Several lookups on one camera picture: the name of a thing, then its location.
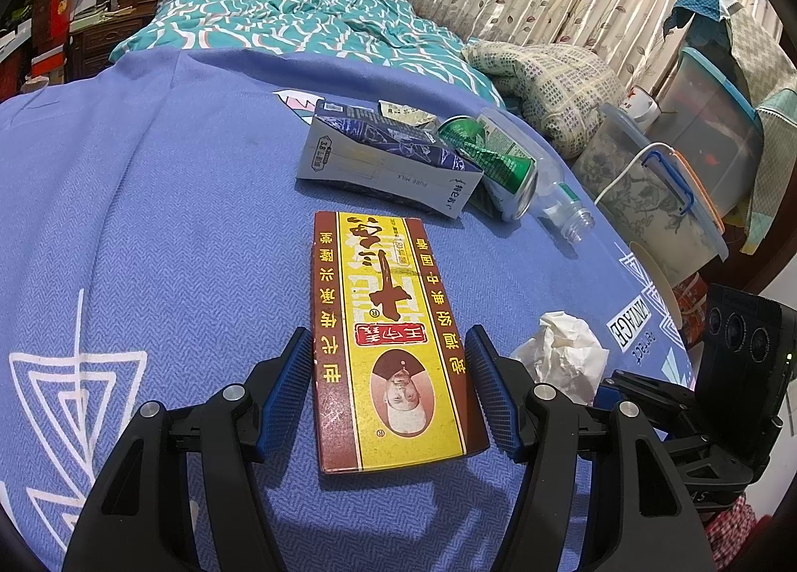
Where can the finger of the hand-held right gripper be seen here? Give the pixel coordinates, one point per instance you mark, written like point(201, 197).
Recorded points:
point(654, 385)

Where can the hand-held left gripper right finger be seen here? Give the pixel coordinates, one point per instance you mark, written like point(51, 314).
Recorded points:
point(492, 398)

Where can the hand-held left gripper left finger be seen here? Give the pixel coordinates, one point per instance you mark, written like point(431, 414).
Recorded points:
point(287, 398)

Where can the white tissue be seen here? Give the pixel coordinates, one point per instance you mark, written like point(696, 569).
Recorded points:
point(560, 354)

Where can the tan plastic bin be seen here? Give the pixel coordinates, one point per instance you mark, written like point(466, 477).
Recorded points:
point(654, 279)

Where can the yellow red cardboard box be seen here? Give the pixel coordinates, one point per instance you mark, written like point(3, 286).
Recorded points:
point(386, 329)

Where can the clear plastic bottle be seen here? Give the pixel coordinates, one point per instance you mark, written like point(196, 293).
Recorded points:
point(554, 198)

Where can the crushed green can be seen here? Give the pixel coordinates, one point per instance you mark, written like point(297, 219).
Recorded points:
point(498, 161)

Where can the blue white milk carton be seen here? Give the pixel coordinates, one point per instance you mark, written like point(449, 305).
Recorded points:
point(373, 161)

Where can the person's right forearm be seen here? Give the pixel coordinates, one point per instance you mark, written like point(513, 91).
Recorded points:
point(728, 534)

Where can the orange snack bag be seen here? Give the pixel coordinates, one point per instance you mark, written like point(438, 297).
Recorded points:
point(691, 304)

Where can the clear bin with teal lid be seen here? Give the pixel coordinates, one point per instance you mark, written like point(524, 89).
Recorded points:
point(716, 130)

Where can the white mug red print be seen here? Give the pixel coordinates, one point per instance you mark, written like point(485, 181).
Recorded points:
point(641, 108)

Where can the green beige checkered cloth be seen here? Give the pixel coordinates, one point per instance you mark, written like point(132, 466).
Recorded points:
point(759, 68)

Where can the beige patterned pillow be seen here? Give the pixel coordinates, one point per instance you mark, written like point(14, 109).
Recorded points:
point(548, 86)

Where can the teal patterned quilt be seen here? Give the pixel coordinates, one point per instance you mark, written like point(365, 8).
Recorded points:
point(280, 12)

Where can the cluttered storage shelf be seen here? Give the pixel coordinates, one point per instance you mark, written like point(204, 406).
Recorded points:
point(43, 30)

